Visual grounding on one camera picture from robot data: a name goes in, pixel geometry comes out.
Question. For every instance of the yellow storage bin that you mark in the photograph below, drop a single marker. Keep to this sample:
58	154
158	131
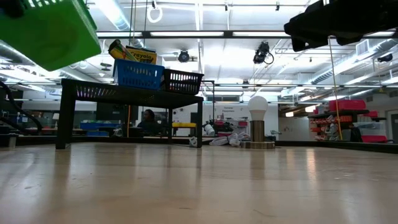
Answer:
184	124

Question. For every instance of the person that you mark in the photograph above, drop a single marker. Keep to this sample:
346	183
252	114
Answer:
149	123

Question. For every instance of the long blue storage bin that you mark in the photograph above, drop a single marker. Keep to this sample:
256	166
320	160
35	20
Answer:
99	125

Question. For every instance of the small round dark fixture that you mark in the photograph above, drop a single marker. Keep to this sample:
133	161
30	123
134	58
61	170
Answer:
184	56

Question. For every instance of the red storage bin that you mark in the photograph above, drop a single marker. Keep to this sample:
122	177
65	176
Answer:
374	139
346	105

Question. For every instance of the dark flat ceiling fixture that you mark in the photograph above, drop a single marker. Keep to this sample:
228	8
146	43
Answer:
385	58

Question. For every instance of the table lamp with white bulb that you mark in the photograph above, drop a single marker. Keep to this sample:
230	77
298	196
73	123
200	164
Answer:
258	130

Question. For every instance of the black plastic slotted basket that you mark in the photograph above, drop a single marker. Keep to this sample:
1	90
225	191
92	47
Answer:
183	82

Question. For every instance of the black perforated metal riser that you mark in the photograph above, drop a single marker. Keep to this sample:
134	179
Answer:
130	95

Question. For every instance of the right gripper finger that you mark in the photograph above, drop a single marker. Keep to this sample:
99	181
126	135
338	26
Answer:
320	25

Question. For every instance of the black overhead camera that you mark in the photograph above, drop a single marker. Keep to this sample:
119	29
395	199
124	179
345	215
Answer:
261	53

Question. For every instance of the white spot lamp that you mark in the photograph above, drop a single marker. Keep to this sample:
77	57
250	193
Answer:
210	130

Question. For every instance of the green plastic tray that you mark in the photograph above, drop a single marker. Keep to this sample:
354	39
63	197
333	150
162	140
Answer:
53	34

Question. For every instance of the blue plastic slotted basket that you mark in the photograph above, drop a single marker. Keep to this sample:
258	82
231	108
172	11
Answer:
140	74

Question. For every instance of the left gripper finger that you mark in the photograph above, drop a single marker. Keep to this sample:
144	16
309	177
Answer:
11	7

